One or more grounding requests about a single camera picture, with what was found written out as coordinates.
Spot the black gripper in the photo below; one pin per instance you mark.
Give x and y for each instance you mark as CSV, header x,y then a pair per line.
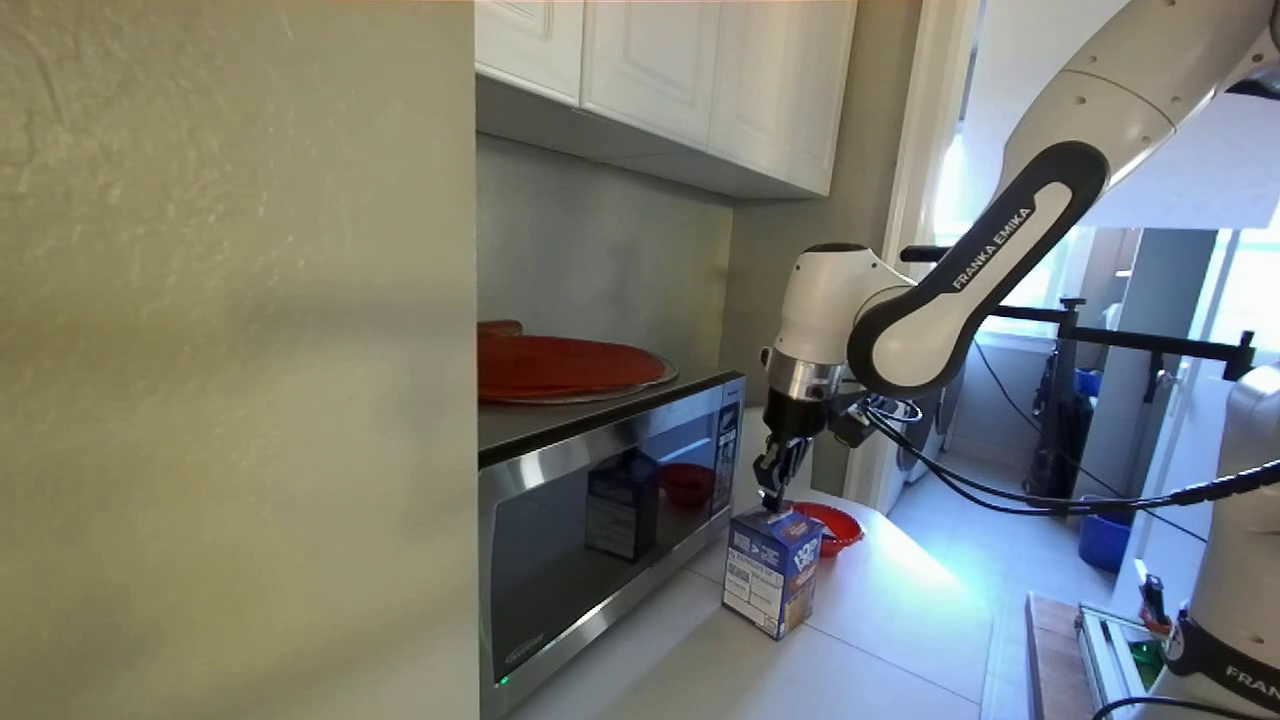
x,y
794,424

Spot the blue Pop-Tarts box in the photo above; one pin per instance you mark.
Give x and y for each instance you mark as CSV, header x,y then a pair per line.
x,y
774,570

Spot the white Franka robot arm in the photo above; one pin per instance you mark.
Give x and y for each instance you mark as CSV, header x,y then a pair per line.
x,y
932,321

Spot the red plastic bowl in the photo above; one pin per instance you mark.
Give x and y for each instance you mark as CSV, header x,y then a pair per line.
x,y
839,526

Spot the white countertop appliance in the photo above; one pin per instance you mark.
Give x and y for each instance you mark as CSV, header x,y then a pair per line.
x,y
882,473

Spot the stainless steel microwave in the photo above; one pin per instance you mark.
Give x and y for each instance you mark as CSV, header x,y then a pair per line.
x,y
600,533

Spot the red round plate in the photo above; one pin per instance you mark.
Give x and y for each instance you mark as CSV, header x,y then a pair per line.
x,y
560,367

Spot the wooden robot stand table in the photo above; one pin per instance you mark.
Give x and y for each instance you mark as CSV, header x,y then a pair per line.
x,y
1052,660

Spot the blue bin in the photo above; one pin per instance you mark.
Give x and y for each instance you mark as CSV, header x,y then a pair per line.
x,y
1106,546

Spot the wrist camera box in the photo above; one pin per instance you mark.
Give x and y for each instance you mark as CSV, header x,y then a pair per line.
x,y
855,424

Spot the small black clamp mount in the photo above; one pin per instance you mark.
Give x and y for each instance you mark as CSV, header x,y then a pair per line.
x,y
923,252

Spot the black camera stand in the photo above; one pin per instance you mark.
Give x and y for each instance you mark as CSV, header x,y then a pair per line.
x,y
1134,342

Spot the green-edged robot base plate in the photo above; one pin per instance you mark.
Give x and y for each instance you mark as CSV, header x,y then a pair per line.
x,y
1125,655

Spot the white wall cabinets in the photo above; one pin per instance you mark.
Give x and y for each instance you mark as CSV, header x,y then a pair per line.
x,y
665,72

